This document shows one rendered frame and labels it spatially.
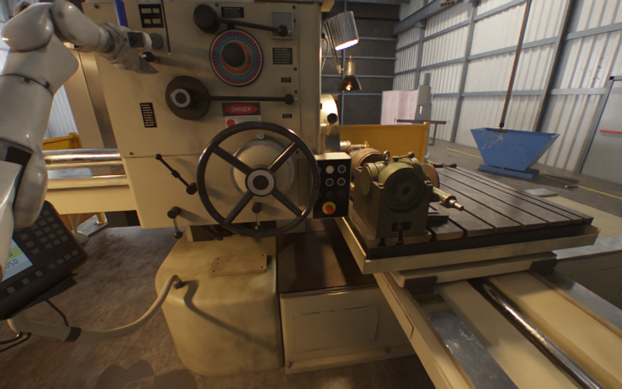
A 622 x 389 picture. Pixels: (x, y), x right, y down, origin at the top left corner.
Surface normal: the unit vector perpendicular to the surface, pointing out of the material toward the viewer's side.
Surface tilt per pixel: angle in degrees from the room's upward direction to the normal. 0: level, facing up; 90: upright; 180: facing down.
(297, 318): 90
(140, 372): 0
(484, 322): 0
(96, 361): 0
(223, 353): 90
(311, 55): 90
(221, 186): 90
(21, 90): 57
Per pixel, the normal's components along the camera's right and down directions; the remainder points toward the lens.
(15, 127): 0.83, -0.45
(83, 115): 0.14, 0.36
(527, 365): -0.01, -0.93
